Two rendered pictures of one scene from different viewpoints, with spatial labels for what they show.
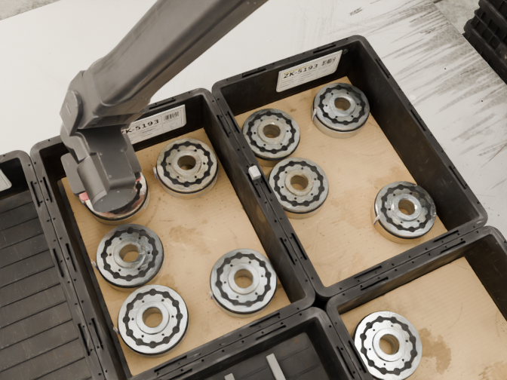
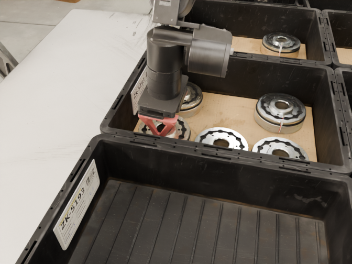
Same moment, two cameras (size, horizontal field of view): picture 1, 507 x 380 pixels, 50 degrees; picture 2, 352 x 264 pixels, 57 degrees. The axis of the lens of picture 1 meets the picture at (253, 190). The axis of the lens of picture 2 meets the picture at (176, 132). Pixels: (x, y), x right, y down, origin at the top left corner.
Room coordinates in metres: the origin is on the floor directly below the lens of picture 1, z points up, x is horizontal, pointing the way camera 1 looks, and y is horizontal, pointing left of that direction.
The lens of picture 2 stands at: (0.01, 0.53, 1.29)
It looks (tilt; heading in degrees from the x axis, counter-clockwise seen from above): 43 degrees down; 316
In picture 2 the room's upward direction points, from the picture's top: straight up
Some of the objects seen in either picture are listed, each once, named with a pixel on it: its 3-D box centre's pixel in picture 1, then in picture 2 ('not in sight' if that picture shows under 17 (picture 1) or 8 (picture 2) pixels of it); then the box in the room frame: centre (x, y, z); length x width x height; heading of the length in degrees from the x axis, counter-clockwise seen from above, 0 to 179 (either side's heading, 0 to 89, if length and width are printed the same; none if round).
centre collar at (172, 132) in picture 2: not in sight; (164, 129); (0.36, 0.22, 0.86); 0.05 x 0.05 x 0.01
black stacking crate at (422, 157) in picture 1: (336, 168); (239, 47); (0.45, -0.13, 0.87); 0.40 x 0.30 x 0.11; 33
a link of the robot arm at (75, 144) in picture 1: (88, 142); (168, 50); (0.34, 0.22, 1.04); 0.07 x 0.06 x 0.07; 35
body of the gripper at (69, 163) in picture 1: (97, 157); (164, 80); (0.35, 0.23, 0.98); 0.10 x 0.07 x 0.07; 122
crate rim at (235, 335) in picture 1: (167, 222); (227, 99); (0.29, 0.12, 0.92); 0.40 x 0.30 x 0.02; 33
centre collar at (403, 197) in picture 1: (406, 207); (282, 40); (0.40, -0.25, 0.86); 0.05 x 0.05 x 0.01
